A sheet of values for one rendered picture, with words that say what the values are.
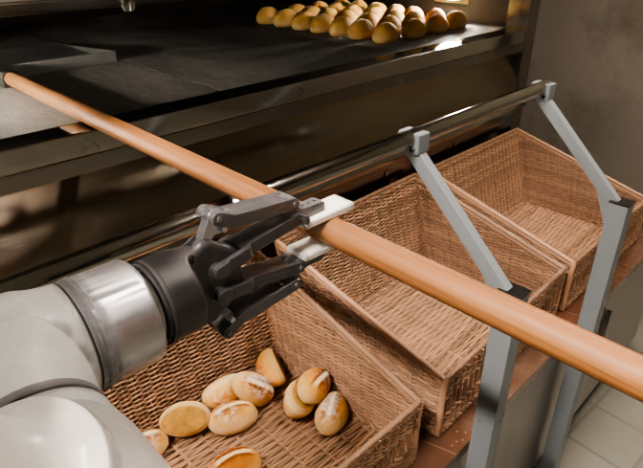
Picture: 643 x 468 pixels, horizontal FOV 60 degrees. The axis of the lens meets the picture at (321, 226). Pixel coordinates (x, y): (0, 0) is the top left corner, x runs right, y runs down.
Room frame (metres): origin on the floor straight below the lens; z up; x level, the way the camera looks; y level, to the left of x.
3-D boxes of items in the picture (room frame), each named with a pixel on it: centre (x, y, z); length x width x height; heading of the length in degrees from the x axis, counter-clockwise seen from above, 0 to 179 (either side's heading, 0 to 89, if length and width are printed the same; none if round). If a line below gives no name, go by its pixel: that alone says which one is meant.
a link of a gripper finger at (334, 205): (0.52, 0.00, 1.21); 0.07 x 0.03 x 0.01; 134
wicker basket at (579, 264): (1.56, -0.66, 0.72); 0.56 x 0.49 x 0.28; 135
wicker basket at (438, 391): (1.15, -0.25, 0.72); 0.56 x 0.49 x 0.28; 136
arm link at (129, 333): (0.36, 0.16, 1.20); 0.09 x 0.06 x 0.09; 44
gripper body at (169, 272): (0.41, 0.11, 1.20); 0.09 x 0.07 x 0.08; 134
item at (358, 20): (2.04, -0.14, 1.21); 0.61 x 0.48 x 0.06; 45
